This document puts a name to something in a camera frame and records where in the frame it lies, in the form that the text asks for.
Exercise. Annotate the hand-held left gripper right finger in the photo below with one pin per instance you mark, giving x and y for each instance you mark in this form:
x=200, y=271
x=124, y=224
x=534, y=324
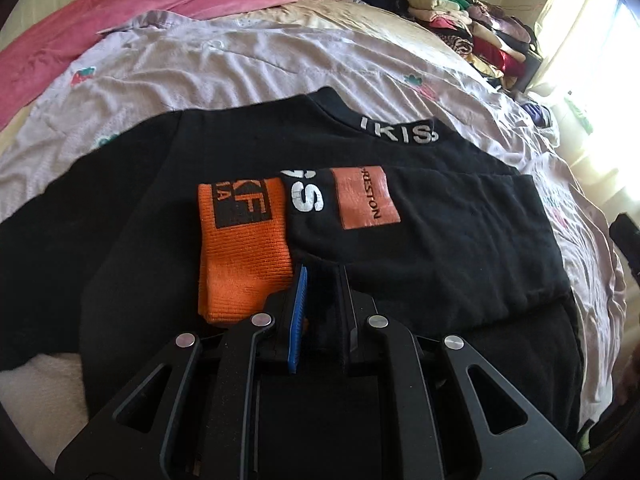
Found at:
x=350, y=320

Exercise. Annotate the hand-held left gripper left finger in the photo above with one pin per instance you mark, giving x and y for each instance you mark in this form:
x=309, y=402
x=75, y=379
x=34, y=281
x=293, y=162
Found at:
x=298, y=310

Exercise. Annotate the black sweatshirt with orange cuff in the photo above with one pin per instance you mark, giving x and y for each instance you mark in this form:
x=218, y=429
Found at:
x=425, y=260

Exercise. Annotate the pile of folded clothes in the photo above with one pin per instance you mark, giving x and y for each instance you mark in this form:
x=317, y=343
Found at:
x=465, y=25

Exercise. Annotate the green white packet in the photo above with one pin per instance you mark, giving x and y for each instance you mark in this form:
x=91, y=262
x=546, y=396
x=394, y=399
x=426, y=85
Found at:
x=579, y=112

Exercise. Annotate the purple blue cloth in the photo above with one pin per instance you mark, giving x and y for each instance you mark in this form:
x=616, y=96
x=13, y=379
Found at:
x=537, y=114

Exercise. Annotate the cream curtain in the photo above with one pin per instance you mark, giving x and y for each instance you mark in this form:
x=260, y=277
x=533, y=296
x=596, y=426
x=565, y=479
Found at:
x=590, y=35

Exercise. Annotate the lilac strawberry print duvet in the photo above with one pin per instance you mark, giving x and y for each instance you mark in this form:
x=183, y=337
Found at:
x=225, y=70

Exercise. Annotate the white fuzzy cloth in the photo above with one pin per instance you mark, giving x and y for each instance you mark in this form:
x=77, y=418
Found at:
x=40, y=400

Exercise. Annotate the beige bedsheet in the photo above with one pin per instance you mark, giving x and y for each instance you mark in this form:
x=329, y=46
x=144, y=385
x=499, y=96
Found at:
x=350, y=15

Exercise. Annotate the pink blanket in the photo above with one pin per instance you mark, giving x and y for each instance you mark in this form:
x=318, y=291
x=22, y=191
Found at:
x=125, y=5

